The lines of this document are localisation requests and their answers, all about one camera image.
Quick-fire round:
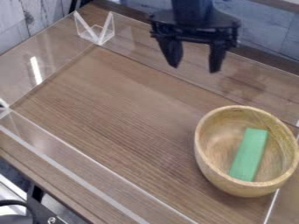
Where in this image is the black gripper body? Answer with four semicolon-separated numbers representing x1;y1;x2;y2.
150;0;241;49

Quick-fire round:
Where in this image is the black metal table frame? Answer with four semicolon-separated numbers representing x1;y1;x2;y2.
27;184;78;224

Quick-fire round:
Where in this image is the green rectangular block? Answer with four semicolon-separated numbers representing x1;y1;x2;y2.
229;128;269;182

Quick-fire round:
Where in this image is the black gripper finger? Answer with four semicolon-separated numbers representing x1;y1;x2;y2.
158;38;183;68
210;42;227;74

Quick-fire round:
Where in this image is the black cable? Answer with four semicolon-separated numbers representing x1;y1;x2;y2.
0;199;30;224

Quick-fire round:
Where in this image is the clear acrylic corner bracket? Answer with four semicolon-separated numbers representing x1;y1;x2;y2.
74;11;115;46

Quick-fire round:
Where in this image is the wooden bowl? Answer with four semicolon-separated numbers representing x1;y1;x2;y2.
194;105;299;198

